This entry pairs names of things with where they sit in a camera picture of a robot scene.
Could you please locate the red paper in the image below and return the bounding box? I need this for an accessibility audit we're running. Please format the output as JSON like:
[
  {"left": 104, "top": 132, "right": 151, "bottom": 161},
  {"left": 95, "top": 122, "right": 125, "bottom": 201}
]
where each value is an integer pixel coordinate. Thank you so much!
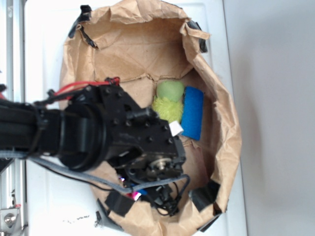
[{"left": 119, "top": 177, "right": 141, "bottom": 201}]

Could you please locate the aluminium frame rail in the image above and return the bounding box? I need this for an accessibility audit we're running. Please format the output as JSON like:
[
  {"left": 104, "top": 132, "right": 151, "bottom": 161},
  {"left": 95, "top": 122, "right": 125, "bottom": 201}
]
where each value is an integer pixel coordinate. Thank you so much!
[{"left": 0, "top": 0, "right": 28, "bottom": 236}]

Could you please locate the black mounting bracket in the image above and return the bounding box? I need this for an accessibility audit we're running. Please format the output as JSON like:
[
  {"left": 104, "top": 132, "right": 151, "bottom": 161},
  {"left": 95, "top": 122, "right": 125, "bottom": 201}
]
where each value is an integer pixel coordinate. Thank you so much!
[{"left": 0, "top": 158, "right": 14, "bottom": 174}]

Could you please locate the green plush toy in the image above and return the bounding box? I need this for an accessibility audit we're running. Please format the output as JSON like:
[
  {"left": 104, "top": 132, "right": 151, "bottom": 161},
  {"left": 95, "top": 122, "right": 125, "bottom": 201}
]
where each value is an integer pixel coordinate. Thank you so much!
[{"left": 152, "top": 81, "right": 185, "bottom": 123}]

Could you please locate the silver corner bracket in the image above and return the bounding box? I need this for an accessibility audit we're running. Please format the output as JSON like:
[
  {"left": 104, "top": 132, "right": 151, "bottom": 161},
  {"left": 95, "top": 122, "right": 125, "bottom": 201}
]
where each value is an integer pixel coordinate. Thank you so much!
[{"left": 0, "top": 208, "right": 20, "bottom": 233}]

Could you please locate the red wire bundle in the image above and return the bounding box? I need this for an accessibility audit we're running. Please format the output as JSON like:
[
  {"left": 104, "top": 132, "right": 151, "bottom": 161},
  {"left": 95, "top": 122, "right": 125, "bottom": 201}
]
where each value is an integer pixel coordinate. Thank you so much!
[{"left": 48, "top": 77, "right": 121, "bottom": 99}]

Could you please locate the brown paper bag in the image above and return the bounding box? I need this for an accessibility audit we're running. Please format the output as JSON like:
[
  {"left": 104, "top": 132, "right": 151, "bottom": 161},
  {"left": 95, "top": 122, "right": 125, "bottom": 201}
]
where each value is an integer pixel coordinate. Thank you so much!
[{"left": 60, "top": 0, "right": 242, "bottom": 236}]

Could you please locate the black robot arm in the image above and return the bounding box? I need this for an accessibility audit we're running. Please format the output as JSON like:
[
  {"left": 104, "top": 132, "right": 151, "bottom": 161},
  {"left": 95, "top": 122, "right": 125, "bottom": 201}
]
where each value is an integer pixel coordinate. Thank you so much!
[{"left": 0, "top": 81, "right": 189, "bottom": 216}]

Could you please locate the white plastic tray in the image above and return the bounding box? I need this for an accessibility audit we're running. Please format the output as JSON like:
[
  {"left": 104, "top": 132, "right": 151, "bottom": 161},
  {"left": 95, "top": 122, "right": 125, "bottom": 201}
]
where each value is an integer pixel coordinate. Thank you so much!
[{"left": 24, "top": 0, "right": 247, "bottom": 236}]

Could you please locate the blue sponge block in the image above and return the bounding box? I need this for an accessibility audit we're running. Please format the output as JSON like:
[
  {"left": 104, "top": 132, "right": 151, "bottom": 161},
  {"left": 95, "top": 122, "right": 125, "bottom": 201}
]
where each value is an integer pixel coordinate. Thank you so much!
[{"left": 181, "top": 86, "right": 204, "bottom": 141}]

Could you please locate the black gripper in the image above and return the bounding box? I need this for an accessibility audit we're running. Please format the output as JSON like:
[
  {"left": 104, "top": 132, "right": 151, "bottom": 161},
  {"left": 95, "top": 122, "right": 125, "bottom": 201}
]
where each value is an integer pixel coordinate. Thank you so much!
[{"left": 71, "top": 85, "right": 186, "bottom": 216}]

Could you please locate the grey braided cable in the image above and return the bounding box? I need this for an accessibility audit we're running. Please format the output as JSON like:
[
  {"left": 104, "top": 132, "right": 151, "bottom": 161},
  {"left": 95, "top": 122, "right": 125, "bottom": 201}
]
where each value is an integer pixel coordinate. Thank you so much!
[{"left": 0, "top": 151, "right": 190, "bottom": 197}]

